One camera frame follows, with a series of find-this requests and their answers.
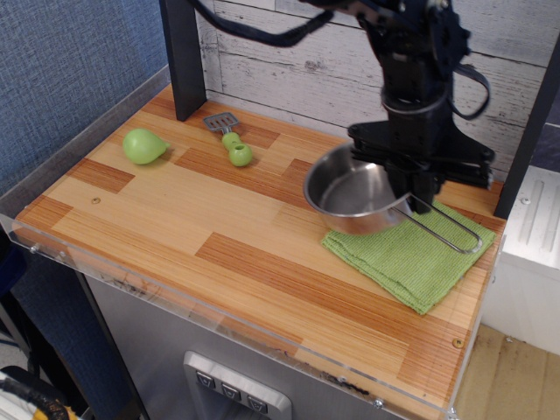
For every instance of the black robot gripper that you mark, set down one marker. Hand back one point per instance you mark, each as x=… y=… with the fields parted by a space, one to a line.
x=420 y=150

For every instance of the stainless steel pot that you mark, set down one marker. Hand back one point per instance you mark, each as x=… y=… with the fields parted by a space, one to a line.
x=355 y=198

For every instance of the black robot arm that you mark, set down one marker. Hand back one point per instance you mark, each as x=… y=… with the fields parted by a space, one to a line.
x=419 y=46

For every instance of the green folded cloth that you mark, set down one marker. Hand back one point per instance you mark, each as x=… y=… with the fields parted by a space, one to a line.
x=411 y=264

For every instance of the white plastic box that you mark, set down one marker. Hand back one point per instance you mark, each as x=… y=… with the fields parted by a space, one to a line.
x=523 y=298

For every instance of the clear acrylic table guard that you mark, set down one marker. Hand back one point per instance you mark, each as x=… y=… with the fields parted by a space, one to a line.
x=276 y=288

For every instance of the green toy pear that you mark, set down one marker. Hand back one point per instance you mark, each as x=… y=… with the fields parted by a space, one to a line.
x=142 y=146

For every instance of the silver button panel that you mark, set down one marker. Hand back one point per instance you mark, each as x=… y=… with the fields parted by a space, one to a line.
x=219 y=392

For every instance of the stainless steel cabinet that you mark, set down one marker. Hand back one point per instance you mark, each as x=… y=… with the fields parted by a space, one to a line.
x=175 y=350

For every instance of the black right post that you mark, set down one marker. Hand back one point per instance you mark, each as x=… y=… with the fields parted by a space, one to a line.
x=537 y=118

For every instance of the black post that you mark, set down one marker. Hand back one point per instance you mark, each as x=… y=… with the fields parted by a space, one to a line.
x=184 y=57
x=537 y=118

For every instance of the green handled grey spatula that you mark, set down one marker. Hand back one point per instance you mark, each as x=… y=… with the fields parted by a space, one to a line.
x=239 y=153

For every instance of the black left post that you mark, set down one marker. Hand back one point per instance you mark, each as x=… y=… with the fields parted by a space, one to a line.
x=184 y=57

